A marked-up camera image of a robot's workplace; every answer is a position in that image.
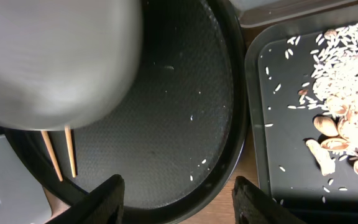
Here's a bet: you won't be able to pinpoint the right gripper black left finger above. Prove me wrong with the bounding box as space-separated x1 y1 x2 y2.
47 174 125 224

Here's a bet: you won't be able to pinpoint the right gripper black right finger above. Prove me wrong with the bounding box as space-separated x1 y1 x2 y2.
232 176 305 224

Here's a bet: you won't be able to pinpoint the wooden chopstick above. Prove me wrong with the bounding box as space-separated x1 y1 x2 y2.
65 125 77 178
41 130 63 182

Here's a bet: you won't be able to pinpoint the grey round plate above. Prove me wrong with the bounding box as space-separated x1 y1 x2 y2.
0 0 143 131

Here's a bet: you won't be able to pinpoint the food scraps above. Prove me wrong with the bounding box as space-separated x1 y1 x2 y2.
295 22 358 176

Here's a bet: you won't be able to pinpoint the round black tray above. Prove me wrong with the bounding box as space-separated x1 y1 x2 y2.
4 0 248 223

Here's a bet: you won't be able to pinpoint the black rectangular tray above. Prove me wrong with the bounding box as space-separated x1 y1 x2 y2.
245 5 358 223

